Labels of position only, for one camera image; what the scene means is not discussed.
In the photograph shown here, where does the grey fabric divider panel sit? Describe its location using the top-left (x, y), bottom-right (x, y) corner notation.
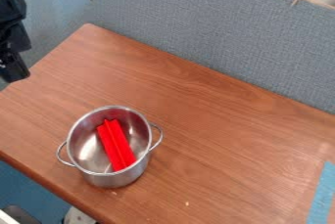
top-left (90, 0), bottom-right (335, 114)

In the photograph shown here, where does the red plastic block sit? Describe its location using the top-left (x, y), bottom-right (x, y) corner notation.
top-left (97, 119), bottom-right (137, 171)

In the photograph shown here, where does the blue tape strip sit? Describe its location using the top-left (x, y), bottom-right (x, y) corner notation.
top-left (307, 161), bottom-right (335, 224)

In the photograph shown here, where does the dark object bottom left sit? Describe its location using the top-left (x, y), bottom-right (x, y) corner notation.
top-left (0, 205), bottom-right (42, 224)

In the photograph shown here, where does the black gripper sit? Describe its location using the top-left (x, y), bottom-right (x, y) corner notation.
top-left (0, 0), bottom-right (31, 83)

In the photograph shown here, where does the white object under table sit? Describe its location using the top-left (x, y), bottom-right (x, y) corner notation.
top-left (64, 207), bottom-right (97, 224)

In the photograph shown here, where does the metal pot with handles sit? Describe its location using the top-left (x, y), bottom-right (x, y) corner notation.
top-left (56, 106), bottom-right (164, 188)

